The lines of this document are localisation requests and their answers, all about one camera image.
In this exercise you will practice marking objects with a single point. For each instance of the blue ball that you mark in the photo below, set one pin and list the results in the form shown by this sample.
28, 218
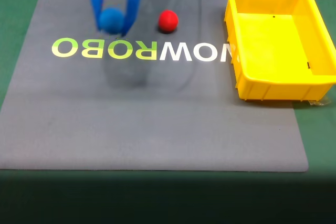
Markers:
111, 21

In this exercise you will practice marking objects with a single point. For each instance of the grey mat with ROBONOW print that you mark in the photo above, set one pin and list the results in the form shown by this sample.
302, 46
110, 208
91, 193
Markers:
157, 116

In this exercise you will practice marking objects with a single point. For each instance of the red ball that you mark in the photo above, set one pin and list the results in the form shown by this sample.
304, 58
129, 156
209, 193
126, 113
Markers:
168, 20

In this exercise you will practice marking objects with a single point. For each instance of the clear plastic scrap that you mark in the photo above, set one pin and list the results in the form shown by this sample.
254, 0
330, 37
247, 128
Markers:
320, 102

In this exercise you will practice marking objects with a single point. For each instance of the yellow plastic bin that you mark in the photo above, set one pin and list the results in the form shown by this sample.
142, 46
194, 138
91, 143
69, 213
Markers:
273, 51

